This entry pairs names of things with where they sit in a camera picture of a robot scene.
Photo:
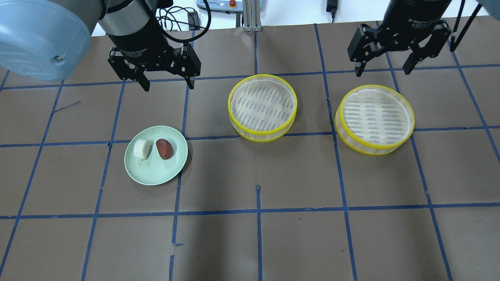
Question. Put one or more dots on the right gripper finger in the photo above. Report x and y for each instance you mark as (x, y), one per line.
(412, 61)
(359, 67)

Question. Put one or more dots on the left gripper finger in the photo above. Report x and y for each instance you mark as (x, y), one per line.
(190, 81)
(143, 81)

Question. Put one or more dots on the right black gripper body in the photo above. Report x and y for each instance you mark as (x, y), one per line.
(411, 18)

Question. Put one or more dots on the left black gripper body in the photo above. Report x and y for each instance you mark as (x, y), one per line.
(137, 42)

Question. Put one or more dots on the brown bun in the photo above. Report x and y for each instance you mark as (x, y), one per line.
(164, 148)

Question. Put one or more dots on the yellow rimmed steamer basket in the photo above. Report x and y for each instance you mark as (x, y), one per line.
(262, 108)

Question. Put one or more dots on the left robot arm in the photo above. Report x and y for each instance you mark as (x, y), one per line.
(47, 39)

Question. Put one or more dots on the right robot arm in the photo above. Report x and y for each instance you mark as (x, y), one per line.
(433, 9)

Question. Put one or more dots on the white steamed bun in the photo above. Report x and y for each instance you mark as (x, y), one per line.
(142, 149)

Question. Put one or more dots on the black power adapter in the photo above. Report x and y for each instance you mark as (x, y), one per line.
(332, 8)

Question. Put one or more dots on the teach pendant with red button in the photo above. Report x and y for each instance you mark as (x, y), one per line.
(223, 6)

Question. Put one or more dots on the light green plate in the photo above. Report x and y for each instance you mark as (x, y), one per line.
(154, 170)

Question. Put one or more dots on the aluminium frame post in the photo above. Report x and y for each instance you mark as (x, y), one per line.
(251, 15)

